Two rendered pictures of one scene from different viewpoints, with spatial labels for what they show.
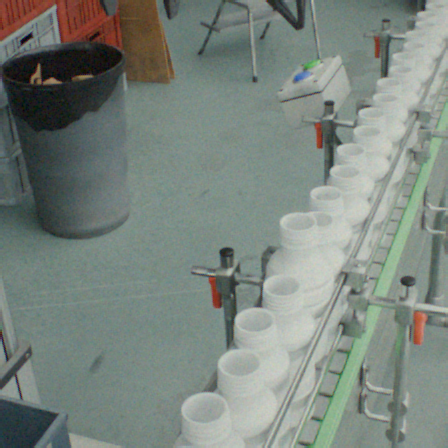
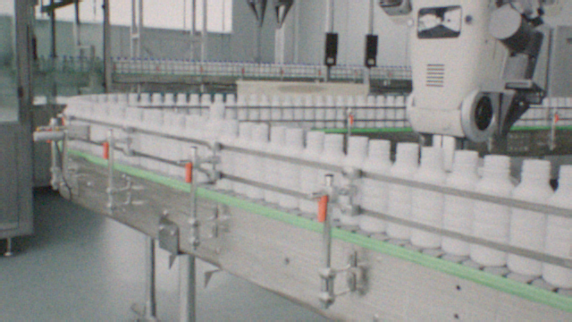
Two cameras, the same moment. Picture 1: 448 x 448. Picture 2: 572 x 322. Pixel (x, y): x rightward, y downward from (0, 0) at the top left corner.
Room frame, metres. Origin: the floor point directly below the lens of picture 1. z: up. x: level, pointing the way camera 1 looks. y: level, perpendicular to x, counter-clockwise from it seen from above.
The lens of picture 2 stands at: (1.59, -1.32, 1.29)
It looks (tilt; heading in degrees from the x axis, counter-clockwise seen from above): 8 degrees down; 119
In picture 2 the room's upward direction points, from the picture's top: 1 degrees clockwise
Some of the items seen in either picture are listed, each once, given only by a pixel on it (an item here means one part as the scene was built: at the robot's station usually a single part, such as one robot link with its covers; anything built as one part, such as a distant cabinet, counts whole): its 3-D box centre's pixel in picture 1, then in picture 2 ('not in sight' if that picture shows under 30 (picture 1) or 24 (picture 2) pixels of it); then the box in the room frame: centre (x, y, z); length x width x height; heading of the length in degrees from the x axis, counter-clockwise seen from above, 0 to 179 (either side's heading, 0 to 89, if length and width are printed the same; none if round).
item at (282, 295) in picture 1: (284, 352); (202, 149); (0.64, -0.03, 1.08); 0.06 x 0.06 x 0.17
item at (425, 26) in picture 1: (423, 68); (493, 210); (1.42, -0.33, 1.08); 0.06 x 0.06 x 0.17
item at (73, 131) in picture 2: not in sight; (68, 164); (-0.05, 0.15, 0.96); 0.23 x 0.10 x 0.27; 69
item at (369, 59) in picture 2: not in sight; (369, 51); (-1.33, 6.09, 1.55); 0.17 x 0.15 x 0.42; 51
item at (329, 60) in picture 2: not in sight; (329, 50); (-1.68, 5.67, 1.55); 0.17 x 0.15 x 0.42; 51
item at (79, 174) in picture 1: (74, 142); not in sight; (2.84, 0.63, 0.32); 0.45 x 0.45 x 0.64
